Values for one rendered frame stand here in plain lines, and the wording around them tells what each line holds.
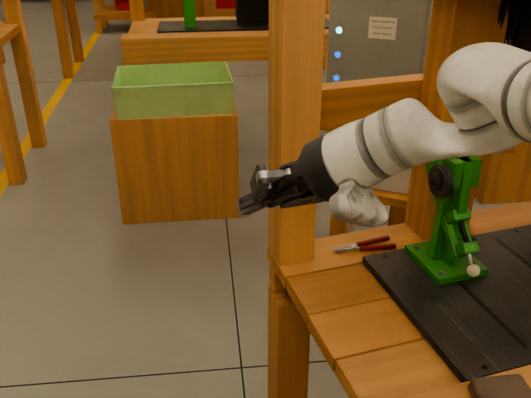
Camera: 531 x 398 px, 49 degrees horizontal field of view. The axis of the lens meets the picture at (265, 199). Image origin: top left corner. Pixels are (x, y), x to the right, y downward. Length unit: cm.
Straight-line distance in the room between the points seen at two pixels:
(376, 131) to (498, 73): 14
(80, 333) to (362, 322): 164
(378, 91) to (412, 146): 82
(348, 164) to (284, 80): 60
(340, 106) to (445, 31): 27
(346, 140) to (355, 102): 77
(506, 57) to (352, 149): 18
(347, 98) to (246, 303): 152
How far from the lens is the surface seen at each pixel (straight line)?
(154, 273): 295
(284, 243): 138
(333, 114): 138
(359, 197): 63
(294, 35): 119
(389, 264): 141
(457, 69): 57
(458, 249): 135
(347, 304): 130
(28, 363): 260
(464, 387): 114
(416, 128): 60
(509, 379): 114
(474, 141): 60
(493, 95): 53
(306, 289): 134
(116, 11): 805
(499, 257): 151
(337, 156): 63
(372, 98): 141
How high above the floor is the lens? 168
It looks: 28 degrees down
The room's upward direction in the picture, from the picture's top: straight up
